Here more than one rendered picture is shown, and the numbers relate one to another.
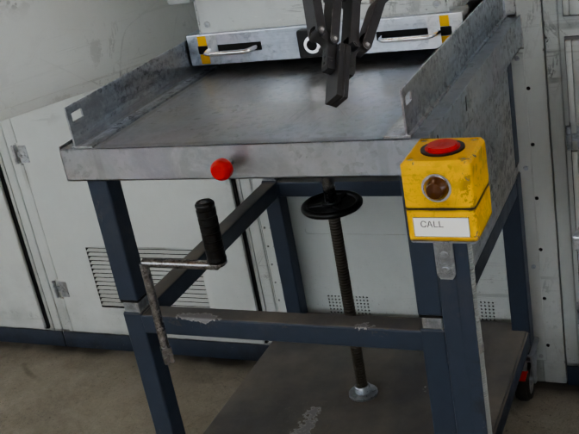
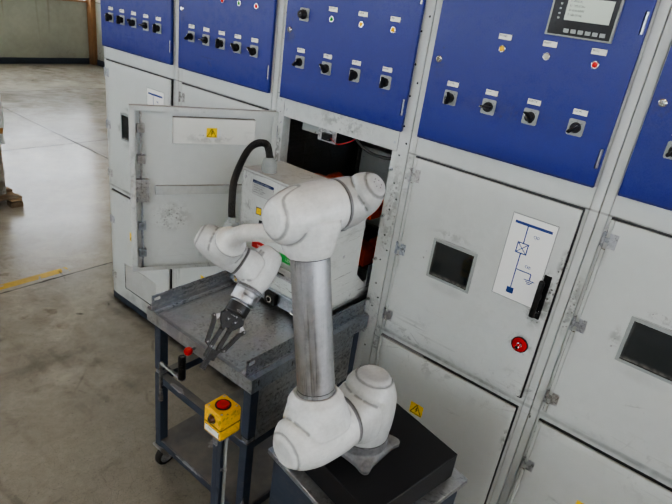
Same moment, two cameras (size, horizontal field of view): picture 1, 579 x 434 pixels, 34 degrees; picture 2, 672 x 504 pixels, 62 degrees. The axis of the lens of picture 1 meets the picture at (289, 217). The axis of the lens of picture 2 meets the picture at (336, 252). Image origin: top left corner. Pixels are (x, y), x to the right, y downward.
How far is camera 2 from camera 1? 1.09 m
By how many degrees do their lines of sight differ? 9
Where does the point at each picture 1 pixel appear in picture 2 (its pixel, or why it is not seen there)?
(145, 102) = (197, 293)
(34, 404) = (144, 364)
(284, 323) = (201, 409)
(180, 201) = not seen: hidden behind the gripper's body
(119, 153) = (163, 321)
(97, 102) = (170, 293)
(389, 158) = (239, 379)
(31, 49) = (172, 245)
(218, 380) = (220, 390)
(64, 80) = (182, 259)
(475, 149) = (230, 411)
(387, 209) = not seen: hidden behind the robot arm
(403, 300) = not seen: hidden behind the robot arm
